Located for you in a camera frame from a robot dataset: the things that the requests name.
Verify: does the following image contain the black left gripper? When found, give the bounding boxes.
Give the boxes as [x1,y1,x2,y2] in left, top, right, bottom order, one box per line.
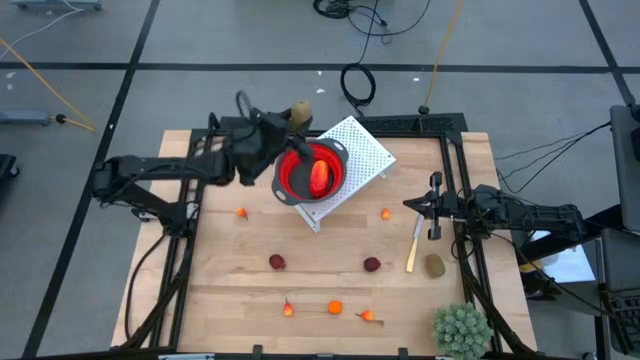
[222,106,316,187]

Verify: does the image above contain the thin black cable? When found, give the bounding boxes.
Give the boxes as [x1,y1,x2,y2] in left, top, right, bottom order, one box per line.
[494,121,612,196]

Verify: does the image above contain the knife with wooden handle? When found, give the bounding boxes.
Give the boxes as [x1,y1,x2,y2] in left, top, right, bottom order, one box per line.
[405,213,426,274]

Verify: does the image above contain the black desk bar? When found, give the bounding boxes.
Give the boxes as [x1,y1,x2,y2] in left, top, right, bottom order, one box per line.
[514,203,626,264]

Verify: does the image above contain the brown green kiwi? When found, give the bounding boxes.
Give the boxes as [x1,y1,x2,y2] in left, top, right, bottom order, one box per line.
[290,99,314,127]
[424,253,447,280]

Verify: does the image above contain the red grey collapsible colander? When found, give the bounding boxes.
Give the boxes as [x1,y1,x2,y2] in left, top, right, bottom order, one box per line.
[271,138,350,207]

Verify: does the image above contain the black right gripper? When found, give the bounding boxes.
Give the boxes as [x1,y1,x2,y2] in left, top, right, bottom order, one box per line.
[402,171,459,241]

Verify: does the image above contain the yellow floor cable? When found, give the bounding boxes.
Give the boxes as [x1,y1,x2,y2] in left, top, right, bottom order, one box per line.
[423,0,465,109]
[0,37,97,134]

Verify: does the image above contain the large red orange fruit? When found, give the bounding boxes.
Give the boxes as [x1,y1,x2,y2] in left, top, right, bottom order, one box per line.
[309,159,331,199]

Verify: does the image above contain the white floor cable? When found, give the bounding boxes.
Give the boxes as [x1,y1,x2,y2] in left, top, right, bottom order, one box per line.
[0,0,86,49]

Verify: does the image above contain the grey metal base bar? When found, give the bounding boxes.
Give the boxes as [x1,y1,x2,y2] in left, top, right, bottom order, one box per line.
[0,111,54,127]
[13,0,103,13]

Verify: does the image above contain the white panel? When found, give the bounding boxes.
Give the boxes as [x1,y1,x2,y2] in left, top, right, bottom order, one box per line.
[527,223,597,284]

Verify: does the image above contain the black floor object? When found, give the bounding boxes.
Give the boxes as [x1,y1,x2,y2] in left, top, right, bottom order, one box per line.
[0,153,21,182]

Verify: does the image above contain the black floor base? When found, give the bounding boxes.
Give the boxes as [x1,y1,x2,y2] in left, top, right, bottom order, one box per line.
[519,269,564,302]

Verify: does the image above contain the black floor cable bundle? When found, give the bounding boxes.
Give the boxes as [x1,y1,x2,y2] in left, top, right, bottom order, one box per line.
[312,0,432,39]

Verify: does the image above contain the black keyboard crate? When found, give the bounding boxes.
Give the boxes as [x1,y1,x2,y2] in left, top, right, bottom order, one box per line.
[598,289,640,357]

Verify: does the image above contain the pale green artificial plant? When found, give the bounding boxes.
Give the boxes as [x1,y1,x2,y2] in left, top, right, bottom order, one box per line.
[432,301,495,360]

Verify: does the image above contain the black coiled floor cable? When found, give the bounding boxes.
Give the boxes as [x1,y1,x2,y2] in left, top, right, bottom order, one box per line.
[339,0,386,119]

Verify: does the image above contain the grey cabinet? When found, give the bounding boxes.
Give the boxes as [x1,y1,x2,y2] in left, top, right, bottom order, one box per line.
[608,103,640,235]

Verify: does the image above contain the silver metal bar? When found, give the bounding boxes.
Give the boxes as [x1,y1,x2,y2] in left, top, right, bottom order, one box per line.
[158,352,216,360]

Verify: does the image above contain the white perforated metal stand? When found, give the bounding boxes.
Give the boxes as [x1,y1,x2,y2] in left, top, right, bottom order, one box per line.
[293,115,397,233]

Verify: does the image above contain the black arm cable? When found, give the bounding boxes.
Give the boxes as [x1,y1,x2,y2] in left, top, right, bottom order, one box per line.
[123,232,171,346]

